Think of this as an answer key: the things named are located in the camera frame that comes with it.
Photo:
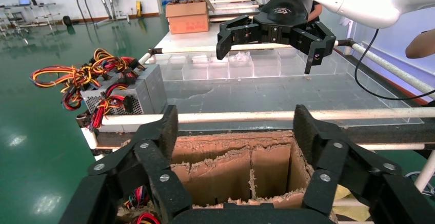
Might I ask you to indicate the brown cardboard box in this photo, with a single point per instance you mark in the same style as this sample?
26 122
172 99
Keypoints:
188 20

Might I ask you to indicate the clear acrylic divider tray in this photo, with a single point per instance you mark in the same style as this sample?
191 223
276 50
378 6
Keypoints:
265 66

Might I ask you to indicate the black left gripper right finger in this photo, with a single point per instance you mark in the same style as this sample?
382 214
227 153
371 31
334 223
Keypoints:
334 161

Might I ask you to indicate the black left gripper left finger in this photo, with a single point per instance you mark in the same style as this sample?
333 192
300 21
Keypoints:
149 161

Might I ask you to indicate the person's bare forearm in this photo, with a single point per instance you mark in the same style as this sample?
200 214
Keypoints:
423 44

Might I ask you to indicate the yellow cloth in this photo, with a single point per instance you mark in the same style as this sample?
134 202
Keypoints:
353 212

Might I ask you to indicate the open laptop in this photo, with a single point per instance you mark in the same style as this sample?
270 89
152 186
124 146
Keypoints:
24 1

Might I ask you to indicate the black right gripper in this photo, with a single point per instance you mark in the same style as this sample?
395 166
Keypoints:
285 8

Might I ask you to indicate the grey office desk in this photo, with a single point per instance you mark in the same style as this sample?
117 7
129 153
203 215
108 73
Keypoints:
34 8

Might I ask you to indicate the yellow floor sign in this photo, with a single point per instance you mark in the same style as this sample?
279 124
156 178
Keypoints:
138 8

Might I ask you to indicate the worn cardboard divider box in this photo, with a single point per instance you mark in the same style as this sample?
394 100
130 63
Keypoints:
217 178

